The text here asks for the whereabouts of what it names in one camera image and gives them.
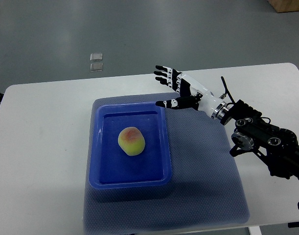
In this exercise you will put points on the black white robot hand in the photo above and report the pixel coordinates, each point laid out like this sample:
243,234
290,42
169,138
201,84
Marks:
192,93

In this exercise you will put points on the yellow green red peach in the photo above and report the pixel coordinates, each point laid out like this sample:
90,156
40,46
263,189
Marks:
131,141

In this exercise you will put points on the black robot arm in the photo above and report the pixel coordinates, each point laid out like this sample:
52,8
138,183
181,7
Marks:
276,147

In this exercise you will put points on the upper metal floor plate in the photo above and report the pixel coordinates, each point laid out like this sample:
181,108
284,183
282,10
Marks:
96,56

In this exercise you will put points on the grey blue mesh mat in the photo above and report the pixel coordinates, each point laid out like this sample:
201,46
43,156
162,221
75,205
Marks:
205,189

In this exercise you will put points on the blue plastic tray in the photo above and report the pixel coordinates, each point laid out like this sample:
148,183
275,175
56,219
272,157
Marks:
110,166

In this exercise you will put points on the white table leg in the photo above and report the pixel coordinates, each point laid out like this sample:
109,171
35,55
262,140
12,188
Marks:
254,230

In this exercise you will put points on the black table edge bracket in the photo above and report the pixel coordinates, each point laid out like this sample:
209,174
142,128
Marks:
293,225

